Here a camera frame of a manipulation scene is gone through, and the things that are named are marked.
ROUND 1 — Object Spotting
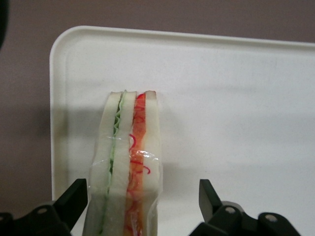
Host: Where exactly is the triangle sandwich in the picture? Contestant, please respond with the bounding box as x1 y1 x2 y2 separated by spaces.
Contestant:
84 89 164 236

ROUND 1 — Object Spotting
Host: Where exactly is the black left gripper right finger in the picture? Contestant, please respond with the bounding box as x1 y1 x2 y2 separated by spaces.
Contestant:
189 178 315 236

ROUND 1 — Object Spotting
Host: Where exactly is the cream plastic tray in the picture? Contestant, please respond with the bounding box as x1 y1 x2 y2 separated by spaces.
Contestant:
49 25 315 236

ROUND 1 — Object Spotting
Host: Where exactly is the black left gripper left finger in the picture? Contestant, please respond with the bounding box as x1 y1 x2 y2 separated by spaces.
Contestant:
0 178 89 236

